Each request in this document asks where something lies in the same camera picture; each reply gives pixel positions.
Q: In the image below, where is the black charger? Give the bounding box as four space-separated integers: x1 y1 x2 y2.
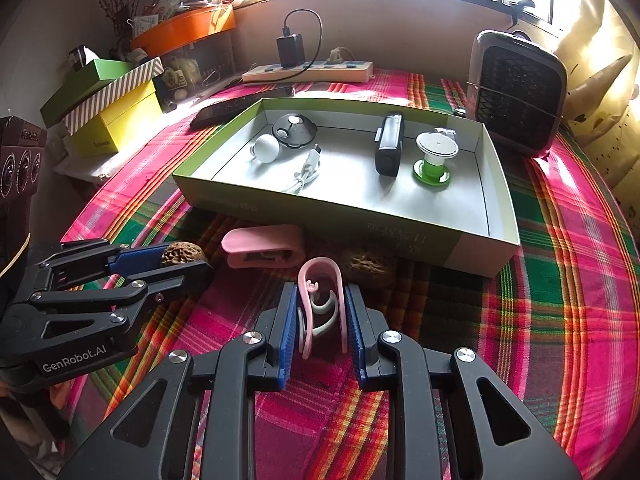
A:
277 34 305 68

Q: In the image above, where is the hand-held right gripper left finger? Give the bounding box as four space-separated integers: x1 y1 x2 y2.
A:
60 282 301 480

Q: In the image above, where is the pink grey hook clip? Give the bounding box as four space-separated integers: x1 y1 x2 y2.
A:
297 256 348 361

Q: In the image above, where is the plaid pink green cloth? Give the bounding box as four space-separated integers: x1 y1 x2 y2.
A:
60 65 640 480

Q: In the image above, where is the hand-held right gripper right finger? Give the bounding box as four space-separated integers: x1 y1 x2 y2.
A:
344 282 583 480

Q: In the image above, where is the white power strip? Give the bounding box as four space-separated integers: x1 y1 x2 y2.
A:
242 60 375 84

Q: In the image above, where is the yellow box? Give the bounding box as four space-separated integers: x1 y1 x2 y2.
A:
65 80 163 156

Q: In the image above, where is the white cable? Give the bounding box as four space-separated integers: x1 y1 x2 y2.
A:
280 144 323 195

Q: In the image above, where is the orange tray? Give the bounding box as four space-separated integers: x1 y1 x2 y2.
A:
131 4 237 58

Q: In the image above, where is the black flat phone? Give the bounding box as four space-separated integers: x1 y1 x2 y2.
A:
191 86 296 130

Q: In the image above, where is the grey round puck device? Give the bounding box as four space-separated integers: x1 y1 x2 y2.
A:
272 114 317 150

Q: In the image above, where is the white mushroom shaped knob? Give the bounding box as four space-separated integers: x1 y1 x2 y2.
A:
249 135 282 163

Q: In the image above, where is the black window hook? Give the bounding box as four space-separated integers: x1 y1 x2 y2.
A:
509 0 538 28

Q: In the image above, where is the green white spool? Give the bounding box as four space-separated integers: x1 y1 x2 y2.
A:
412 131 460 192

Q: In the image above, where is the clear glass container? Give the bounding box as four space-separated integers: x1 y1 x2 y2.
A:
162 37 236 98

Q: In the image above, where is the black charger cable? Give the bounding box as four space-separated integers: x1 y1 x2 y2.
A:
283 8 323 81

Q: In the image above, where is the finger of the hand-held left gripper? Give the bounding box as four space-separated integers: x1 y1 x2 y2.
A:
15 261 213 355
30 239 167 291

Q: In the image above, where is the cream heart print curtain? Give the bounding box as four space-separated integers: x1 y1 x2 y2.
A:
555 0 640 196

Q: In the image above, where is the striped box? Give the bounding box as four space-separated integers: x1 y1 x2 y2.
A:
64 56 165 136

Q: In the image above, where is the white green cardboard box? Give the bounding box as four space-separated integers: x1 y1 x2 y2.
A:
171 97 521 278

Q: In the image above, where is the pink plastic clip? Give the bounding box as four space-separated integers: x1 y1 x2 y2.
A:
221 225 306 268

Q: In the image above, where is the brown walnut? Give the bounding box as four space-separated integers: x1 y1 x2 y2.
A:
161 241 207 267
341 245 398 288

